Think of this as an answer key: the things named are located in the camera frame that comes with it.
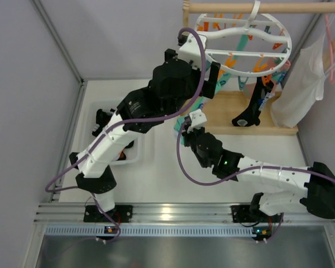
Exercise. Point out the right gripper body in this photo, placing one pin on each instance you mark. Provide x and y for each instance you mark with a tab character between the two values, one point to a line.
188	134

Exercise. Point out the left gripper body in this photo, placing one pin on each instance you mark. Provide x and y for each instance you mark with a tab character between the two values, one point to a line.
211	81

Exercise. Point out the teal sock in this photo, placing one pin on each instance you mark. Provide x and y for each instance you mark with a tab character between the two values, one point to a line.
202	101

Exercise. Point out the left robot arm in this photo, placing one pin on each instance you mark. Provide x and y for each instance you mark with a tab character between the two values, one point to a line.
138	112

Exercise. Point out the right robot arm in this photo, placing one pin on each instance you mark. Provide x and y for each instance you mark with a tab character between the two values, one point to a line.
301	189

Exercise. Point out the white round clip hanger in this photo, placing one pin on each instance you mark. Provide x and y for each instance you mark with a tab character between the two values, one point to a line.
247	44

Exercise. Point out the pink clothes hanger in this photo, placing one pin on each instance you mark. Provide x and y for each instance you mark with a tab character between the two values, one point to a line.
333	44

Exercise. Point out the wooden clothes rack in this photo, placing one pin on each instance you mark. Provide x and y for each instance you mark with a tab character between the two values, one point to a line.
226	104

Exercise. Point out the white cloth garment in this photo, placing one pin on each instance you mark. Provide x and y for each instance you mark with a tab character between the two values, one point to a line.
305	86

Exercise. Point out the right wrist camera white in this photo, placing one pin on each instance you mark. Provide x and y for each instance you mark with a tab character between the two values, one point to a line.
197	120

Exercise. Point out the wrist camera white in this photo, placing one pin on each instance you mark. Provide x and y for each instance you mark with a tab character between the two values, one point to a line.
197	120
190	52

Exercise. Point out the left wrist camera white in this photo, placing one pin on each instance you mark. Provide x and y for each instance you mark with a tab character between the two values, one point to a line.
190	52

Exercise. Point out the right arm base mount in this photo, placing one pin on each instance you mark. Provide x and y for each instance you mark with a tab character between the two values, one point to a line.
241	214

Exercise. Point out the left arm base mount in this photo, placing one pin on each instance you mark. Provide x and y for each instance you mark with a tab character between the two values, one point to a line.
120	214

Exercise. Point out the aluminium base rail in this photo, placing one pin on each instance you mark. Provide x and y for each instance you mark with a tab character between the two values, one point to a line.
141	213

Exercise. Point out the grey slotted cable duct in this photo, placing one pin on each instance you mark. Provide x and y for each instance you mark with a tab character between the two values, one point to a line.
156	231

